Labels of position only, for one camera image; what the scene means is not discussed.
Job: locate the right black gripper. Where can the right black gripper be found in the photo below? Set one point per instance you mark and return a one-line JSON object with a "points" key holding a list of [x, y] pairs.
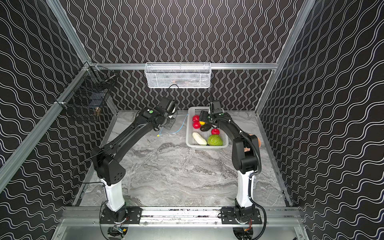
{"points": [[208, 119]]}

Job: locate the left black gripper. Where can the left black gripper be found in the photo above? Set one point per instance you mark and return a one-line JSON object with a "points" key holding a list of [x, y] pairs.
{"points": [[167, 118]]}

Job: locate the clear zip top bag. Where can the clear zip top bag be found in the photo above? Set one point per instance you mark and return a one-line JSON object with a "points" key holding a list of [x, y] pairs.
{"points": [[178, 126]]}

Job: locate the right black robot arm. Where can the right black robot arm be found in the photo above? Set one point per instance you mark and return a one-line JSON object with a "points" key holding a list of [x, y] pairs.
{"points": [[246, 159]]}

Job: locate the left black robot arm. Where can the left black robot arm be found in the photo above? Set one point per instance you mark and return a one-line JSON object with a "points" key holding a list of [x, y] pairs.
{"points": [[106, 159]]}

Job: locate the black avocado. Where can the black avocado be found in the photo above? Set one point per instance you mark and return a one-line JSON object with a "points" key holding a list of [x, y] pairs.
{"points": [[205, 127]]}

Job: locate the white daikon radish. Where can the white daikon radish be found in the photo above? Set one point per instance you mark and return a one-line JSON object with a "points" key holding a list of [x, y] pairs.
{"points": [[199, 139]]}

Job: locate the green cabbage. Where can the green cabbage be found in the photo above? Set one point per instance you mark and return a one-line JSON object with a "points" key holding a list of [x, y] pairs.
{"points": [[215, 140]]}

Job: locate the white plastic basket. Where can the white plastic basket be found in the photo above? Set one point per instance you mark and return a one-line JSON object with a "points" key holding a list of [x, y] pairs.
{"points": [[202, 135]]}

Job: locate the orange ceramic bowl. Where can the orange ceramic bowl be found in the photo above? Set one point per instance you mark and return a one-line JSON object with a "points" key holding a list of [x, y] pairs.
{"points": [[259, 142]]}

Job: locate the white mesh wall basket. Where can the white mesh wall basket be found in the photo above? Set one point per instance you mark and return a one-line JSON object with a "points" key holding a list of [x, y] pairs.
{"points": [[186, 75]]}

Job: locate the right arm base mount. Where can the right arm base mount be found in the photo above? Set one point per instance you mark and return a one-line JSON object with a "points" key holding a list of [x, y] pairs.
{"points": [[239, 215]]}

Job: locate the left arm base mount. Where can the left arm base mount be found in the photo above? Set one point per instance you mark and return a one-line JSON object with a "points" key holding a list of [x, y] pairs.
{"points": [[125, 215]]}

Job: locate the aluminium front rail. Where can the aluminium front rail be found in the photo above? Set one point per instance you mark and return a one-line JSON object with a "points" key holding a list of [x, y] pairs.
{"points": [[179, 217]]}

